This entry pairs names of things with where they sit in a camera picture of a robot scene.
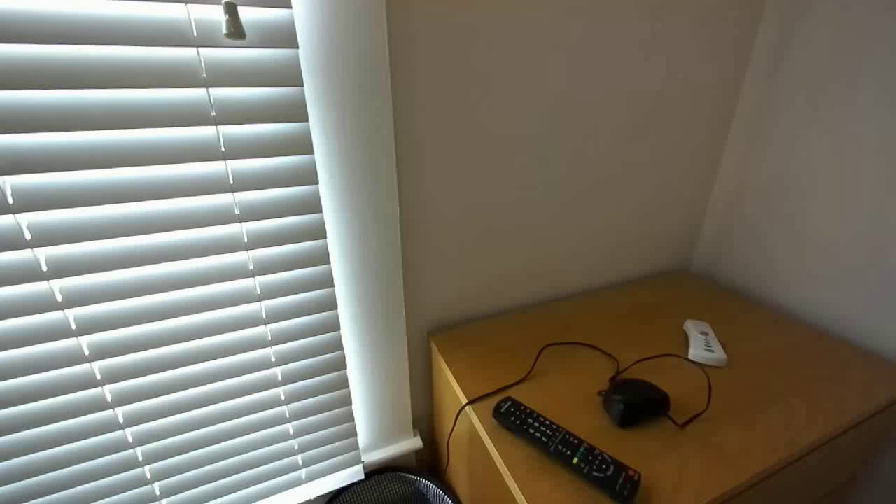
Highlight black tv remote control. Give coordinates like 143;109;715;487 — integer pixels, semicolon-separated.
490;395;645;504

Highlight black waste bin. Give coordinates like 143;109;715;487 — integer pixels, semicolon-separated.
325;466;460;504

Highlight small white remote device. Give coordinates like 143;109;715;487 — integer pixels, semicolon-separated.
680;318;731;371

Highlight white horizontal window blinds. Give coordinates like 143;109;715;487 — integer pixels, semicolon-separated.
0;0;367;504

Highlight light wooden nightstand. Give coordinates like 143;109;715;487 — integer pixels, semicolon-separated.
430;270;896;504

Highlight white window frame trim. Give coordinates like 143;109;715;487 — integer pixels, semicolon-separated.
290;0;425;472

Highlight thin black power cable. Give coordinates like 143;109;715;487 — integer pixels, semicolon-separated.
438;339;718;472

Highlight small blind cord tassel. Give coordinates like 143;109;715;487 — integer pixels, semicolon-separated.
218;0;250;45

